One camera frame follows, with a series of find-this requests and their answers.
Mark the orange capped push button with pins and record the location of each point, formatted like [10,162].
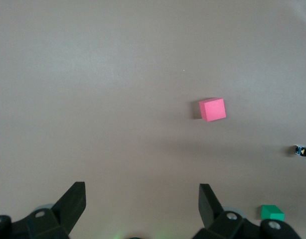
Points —
[303,151]

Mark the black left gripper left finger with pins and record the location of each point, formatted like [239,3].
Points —
[70,206]

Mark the green foam cube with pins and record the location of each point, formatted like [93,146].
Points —
[271,212]

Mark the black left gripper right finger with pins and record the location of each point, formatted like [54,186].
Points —
[210,211]

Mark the pink foam cube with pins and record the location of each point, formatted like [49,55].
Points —
[214,110]

